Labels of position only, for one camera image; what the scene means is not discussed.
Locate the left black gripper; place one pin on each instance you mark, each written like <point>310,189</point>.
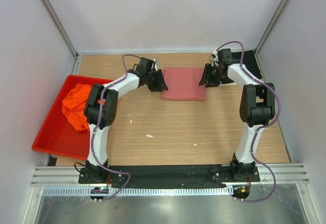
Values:
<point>156,80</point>

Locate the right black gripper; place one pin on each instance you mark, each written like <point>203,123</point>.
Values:
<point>211,75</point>

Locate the pink polo t shirt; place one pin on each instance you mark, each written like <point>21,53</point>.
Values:
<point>183,84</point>

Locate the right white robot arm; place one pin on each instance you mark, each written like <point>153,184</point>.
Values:
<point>257,108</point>

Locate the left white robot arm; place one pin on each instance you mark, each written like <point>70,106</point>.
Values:
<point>101,109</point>

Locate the folded black t shirt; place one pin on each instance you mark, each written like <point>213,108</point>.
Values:
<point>249,61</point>

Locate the orange t shirt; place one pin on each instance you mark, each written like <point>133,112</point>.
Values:
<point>73,106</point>

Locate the red plastic bin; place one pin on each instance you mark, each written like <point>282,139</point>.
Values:
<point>57,136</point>

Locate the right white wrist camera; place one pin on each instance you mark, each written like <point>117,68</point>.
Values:
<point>214,56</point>

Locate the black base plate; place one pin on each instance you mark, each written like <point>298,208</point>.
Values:
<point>159,173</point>

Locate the white slotted cable duct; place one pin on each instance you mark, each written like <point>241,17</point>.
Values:
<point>93,191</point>

